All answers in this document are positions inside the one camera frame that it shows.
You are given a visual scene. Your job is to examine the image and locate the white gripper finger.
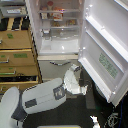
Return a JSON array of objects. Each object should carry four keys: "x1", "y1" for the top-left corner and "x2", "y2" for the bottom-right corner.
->
[
  {"x1": 71, "y1": 64, "x2": 81, "y2": 72},
  {"x1": 80, "y1": 85, "x2": 88, "y2": 95}
]

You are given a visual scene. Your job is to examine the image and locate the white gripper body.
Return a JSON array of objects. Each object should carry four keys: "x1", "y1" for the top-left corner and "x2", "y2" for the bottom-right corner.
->
[{"x1": 63, "y1": 69, "x2": 81, "y2": 94}]

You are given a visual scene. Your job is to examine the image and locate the white fridge door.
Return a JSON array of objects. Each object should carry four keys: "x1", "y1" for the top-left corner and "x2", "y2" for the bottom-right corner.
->
[{"x1": 79, "y1": 0, "x2": 128, "y2": 106}]

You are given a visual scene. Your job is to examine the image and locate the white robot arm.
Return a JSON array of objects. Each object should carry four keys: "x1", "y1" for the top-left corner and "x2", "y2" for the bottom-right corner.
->
[{"x1": 0, "y1": 64, "x2": 87, "y2": 128}]

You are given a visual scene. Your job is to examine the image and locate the green door label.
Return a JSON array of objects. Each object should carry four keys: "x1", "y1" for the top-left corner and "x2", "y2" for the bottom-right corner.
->
[{"x1": 99, "y1": 53, "x2": 118, "y2": 78}]

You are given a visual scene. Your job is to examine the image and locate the white refrigerator body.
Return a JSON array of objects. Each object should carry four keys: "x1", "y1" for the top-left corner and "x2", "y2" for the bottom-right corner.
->
[{"x1": 25, "y1": 0, "x2": 86, "y2": 87}]

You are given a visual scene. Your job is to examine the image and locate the wooden drawer cabinet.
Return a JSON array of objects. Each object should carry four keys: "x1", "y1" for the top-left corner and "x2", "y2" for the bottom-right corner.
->
[{"x1": 0, "y1": 17, "x2": 41, "y2": 95}]

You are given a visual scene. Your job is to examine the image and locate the food items on shelf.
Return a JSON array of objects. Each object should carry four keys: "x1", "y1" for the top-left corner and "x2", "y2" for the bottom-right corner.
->
[{"x1": 38, "y1": 0, "x2": 80, "y2": 29}]

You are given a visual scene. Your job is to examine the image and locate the grey box on cabinet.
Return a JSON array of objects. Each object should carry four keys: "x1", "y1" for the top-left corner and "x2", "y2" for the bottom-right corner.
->
[{"x1": 0, "y1": 6, "x2": 27, "y2": 17}]

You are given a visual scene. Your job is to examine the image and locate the middle fridge drawer handle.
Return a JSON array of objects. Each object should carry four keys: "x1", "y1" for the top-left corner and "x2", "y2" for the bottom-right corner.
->
[{"x1": 49, "y1": 61, "x2": 71, "y2": 66}]

